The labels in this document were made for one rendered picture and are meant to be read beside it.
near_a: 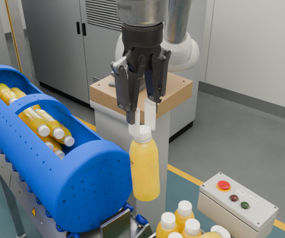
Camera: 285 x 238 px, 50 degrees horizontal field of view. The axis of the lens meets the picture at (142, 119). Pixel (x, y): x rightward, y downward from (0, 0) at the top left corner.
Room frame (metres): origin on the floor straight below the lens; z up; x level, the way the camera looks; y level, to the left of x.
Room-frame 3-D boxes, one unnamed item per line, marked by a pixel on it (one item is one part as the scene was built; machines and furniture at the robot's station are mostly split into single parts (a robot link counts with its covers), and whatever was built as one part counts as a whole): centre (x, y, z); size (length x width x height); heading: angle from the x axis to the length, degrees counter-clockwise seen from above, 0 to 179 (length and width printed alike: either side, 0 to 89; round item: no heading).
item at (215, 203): (0.64, -0.27, 1.05); 0.20 x 0.10 x 0.10; 40
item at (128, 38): (0.56, 0.00, 1.57); 0.08 x 0.07 x 0.09; 131
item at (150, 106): (0.57, -0.02, 1.41); 0.03 x 0.01 x 0.07; 41
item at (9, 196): (1.36, 0.81, 0.31); 0.06 x 0.06 x 0.63; 40
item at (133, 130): (0.54, 0.02, 1.41); 0.03 x 0.01 x 0.07; 41
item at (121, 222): (0.61, 0.08, 0.99); 0.10 x 0.02 x 0.12; 130
